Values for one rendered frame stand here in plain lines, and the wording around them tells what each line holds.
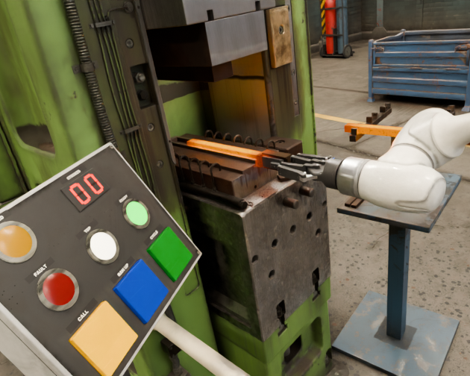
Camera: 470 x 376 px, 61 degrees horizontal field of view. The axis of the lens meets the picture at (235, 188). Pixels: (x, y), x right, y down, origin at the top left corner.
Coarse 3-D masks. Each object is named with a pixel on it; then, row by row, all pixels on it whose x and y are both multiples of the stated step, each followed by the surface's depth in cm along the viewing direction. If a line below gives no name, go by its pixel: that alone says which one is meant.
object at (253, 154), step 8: (192, 144) 127; (200, 144) 124; (208, 144) 123; (216, 144) 122; (232, 152) 115; (240, 152) 113; (248, 152) 112; (256, 152) 111; (264, 152) 107; (272, 152) 106; (280, 152) 105; (288, 160) 103
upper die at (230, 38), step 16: (240, 16) 93; (256, 16) 97; (160, 32) 98; (176, 32) 94; (192, 32) 90; (208, 32) 88; (224, 32) 91; (240, 32) 94; (256, 32) 98; (160, 48) 101; (176, 48) 96; (192, 48) 92; (208, 48) 89; (224, 48) 92; (240, 48) 96; (256, 48) 99; (160, 64) 103; (176, 64) 99; (192, 64) 95; (208, 64) 91
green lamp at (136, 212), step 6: (132, 204) 70; (138, 204) 71; (132, 210) 69; (138, 210) 70; (144, 210) 72; (132, 216) 69; (138, 216) 70; (144, 216) 71; (138, 222) 69; (144, 222) 70
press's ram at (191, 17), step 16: (144, 0) 89; (160, 0) 86; (176, 0) 82; (192, 0) 83; (208, 0) 86; (224, 0) 89; (240, 0) 92; (256, 0) 96; (272, 0) 100; (144, 16) 92; (160, 16) 88; (176, 16) 84; (192, 16) 84; (208, 16) 89; (224, 16) 90
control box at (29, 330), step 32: (96, 160) 69; (32, 192) 57; (64, 192) 61; (128, 192) 71; (0, 224) 52; (32, 224) 55; (64, 224) 59; (96, 224) 63; (128, 224) 68; (160, 224) 74; (0, 256) 50; (32, 256) 53; (64, 256) 56; (96, 256) 60; (128, 256) 65; (192, 256) 76; (0, 288) 48; (32, 288) 51; (96, 288) 58; (0, 320) 48; (32, 320) 49; (64, 320) 52; (128, 320) 60; (32, 352) 49; (64, 352) 51; (128, 352) 57
